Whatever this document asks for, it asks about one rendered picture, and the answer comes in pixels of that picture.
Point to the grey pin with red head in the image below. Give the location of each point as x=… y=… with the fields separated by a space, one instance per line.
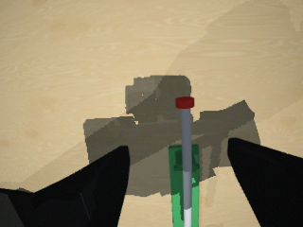
x=185 y=104

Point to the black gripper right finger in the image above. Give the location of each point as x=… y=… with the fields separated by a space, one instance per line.
x=271 y=180

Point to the green u-shaped rack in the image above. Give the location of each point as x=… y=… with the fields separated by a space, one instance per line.
x=176 y=185

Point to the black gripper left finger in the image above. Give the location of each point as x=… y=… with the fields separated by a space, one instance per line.
x=91 y=197

